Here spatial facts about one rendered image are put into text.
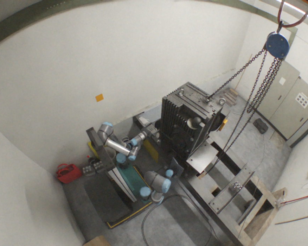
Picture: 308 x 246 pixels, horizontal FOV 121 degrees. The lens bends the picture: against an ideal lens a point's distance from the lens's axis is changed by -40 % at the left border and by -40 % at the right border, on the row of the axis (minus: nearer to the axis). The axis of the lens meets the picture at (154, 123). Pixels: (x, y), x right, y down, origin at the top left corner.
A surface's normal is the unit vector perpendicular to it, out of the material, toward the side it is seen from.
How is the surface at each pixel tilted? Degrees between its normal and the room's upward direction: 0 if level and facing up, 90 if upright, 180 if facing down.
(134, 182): 0
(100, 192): 0
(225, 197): 0
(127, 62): 90
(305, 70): 90
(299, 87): 90
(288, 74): 90
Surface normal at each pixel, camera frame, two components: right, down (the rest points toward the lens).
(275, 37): -0.61, 0.64
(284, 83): -0.82, 0.44
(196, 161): 0.02, -0.62
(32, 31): 0.57, 0.65
